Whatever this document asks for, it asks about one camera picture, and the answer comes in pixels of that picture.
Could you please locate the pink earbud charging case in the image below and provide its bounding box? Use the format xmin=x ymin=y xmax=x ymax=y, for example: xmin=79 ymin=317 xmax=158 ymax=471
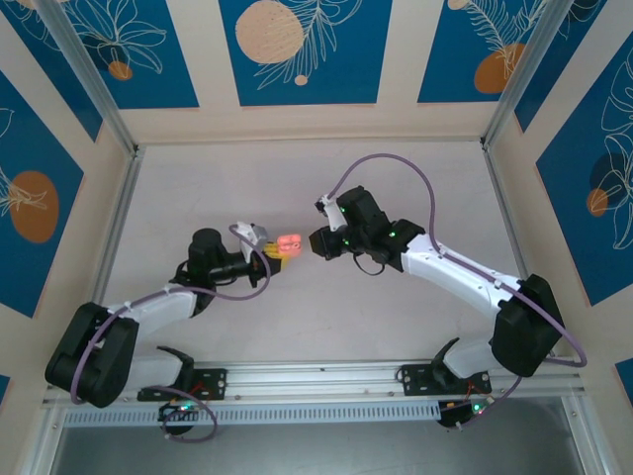
xmin=276 ymin=233 xmax=303 ymax=257

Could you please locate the black mounting plate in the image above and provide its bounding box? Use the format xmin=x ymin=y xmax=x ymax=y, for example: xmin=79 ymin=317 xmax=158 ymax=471
xmin=136 ymin=368 xmax=229 ymax=402
xmin=398 ymin=363 xmax=496 ymax=397

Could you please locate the black controller board green light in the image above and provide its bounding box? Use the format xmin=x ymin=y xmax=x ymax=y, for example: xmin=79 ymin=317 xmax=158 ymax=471
xmin=437 ymin=398 xmax=496 ymax=429
xmin=157 ymin=400 xmax=199 ymax=422

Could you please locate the blue panel peach circle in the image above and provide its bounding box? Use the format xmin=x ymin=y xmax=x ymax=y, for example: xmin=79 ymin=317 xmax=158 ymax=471
xmin=219 ymin=0 xmax=395 ymax=107

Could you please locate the blue panel orange oval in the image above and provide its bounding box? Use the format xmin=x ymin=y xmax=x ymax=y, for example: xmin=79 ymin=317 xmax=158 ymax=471
xmin=0 ymin=71 xmax=85 ymax=319

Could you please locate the blue panel orange circle fern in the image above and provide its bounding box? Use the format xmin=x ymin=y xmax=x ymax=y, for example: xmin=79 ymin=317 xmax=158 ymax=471
xmin=417 ymin=0 xmax=550 ymax=105

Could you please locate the blue panel white lily drawing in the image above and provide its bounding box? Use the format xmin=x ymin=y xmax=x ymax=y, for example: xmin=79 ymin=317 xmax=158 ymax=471
xmin=51 ymin=0 xmax=201 ymax=111

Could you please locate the blue panel monstera leaf drawing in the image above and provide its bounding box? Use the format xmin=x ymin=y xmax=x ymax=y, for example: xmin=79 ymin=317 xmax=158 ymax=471
xmin=536 ymin=47 xmax=633 ymax=308

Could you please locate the blue panel leaf outline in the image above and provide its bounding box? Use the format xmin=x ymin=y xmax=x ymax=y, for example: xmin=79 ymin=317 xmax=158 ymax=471
xmin=513 ymin=0 xmax=610 ymax=134

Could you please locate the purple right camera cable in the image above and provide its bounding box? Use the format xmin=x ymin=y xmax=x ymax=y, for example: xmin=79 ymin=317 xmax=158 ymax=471
xmin=323 ymin=152 xmax=588 ymax=427

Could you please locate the aluminium table edge rail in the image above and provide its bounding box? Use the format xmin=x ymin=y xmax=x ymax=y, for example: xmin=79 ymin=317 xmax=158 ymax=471
xmin=482 ymin=141 xmax=614 ymax=475
xmin=24 ymin=145 xmax=147 ymax=475

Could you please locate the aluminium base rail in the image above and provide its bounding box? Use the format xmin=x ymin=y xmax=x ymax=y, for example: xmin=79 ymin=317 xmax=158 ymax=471
xmin=46 ymin=359 xmax=588 ymax=405

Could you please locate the grey slotted cable duct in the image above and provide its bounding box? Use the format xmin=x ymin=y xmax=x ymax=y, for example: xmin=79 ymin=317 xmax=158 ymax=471
xmin=62 ymin=400 xmax=441 ymax=427

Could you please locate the purple cable loop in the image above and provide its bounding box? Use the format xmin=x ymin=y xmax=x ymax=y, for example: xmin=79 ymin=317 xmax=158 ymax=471
xmin=160 ymin=390 xmax=219 ymax=444

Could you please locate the aluminium frame post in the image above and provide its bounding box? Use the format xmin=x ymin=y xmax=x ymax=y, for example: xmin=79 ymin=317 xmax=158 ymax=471
xmin=34 ymin=0 xmax=144 ymax=157
xmin=479 ymin=0 xmax=583 ymax=149

